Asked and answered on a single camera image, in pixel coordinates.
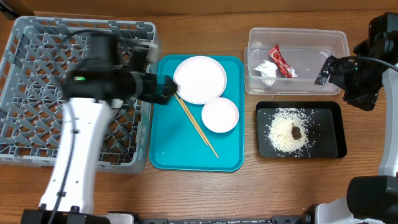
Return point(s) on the rice grains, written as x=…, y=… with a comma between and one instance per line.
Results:
x=279, y=134

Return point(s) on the grey plastic dish rack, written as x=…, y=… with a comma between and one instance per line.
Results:
x=39, y=53

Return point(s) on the large white plate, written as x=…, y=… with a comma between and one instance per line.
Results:
x=200, y=79

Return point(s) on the red snack wrapper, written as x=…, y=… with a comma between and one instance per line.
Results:
x=284, y=67

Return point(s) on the black plastic tray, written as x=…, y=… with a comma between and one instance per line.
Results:
x=327, y=129

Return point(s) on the brown food scrap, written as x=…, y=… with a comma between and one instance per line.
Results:
x=296, y=133

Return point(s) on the wooden chopstick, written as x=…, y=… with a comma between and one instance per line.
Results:
x=209, y=144
x=192, y=119

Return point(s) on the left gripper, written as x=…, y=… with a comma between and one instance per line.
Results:
x=152, y=95

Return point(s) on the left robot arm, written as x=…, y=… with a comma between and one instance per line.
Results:
x=113, y=71

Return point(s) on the clear plastic bin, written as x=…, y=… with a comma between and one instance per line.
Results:
x=305, y=50

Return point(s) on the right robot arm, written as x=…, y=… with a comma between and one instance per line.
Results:
x=372, y=68

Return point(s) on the white napkin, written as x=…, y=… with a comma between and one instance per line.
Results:
x=268, y=71

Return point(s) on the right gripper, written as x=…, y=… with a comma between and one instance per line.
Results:
x=333, y=73

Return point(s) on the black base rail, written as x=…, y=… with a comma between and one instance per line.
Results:
x=217, y=221

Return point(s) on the teal plastic tray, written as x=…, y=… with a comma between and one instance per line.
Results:
x=175, y=144

